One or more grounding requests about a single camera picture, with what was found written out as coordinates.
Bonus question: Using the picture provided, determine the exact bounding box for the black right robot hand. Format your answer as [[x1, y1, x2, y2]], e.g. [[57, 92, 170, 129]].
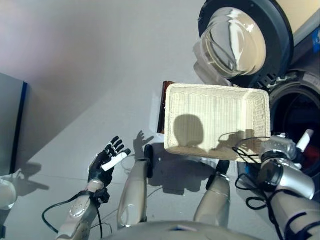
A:
[[271, 129, 315, 166]]

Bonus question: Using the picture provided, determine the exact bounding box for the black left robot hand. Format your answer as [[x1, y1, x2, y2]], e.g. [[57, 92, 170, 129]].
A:
[[87, 136, 132, 187]]

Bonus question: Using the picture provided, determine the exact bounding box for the dark grey washing machine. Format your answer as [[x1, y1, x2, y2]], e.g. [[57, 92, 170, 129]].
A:
[[259, 68, 320, 181]]

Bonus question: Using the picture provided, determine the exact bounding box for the white wicker laundry basket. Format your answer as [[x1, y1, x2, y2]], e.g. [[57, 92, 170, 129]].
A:
[[163, 83, 272, 163]]

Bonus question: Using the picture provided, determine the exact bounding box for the brown translucent stool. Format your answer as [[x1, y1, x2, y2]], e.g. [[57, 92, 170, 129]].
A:
[[156, 80, 176, 135]]

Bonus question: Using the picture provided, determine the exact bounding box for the silver right robot leg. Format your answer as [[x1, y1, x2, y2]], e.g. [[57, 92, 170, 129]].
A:
[[193, 159, 232, 228]]

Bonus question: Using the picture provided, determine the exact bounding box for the grey robot torso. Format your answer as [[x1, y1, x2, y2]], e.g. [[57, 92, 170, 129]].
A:
[[99, 219, 253, 240]]

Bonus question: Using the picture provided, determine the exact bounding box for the white rounded object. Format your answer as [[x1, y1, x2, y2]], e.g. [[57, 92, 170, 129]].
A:
[[0, 174, 18, 211]]

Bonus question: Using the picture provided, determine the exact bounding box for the grey panel with blue edge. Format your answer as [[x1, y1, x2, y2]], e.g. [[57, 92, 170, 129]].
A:
[[0, 72, 29, 177]]

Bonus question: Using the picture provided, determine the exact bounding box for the white vertical side panel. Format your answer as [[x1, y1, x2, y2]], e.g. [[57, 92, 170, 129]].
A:
[[292, 22, 320, 48]]

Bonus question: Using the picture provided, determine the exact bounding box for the round glass washer door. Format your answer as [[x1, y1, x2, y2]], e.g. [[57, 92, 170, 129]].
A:
[[192, 0, 295, 88]]

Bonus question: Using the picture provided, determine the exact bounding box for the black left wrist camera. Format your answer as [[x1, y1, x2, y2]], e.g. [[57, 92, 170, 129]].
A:
[[94, 188, 111, 204]]

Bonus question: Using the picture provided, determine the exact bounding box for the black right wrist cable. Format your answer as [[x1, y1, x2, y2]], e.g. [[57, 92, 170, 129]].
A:
[[232, 132, 286, 240]]

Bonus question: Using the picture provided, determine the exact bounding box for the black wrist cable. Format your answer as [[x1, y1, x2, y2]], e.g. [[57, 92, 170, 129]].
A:
[[232, 132, 286, 240], [41, 191, 105, 238]]

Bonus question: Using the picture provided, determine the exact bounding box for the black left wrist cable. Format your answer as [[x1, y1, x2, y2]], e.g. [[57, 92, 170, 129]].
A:
[[41, 191, 105, 238]]

